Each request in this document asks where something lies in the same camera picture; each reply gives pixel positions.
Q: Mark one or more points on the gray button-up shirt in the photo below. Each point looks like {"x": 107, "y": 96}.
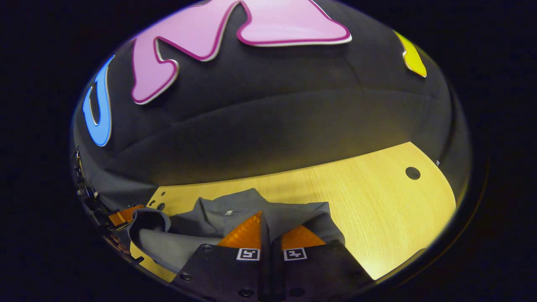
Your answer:
{"x": 201, "y": 226}

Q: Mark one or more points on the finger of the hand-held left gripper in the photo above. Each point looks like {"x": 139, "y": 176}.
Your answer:
{"x": 123, "y": 216}

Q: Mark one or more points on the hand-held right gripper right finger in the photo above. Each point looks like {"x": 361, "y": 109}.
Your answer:
{"x": 319, "y": 272}

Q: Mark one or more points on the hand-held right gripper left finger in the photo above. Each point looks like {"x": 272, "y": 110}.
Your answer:
{"x": 226, "y": 272}

